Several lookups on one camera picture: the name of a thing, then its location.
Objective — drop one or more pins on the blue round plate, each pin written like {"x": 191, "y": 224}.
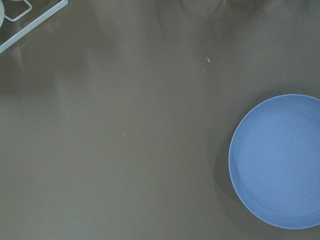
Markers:
{"x": 274, "y": 161}

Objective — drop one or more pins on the white wire cup rack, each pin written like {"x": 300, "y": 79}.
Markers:
{"x": 19, "y": 17}

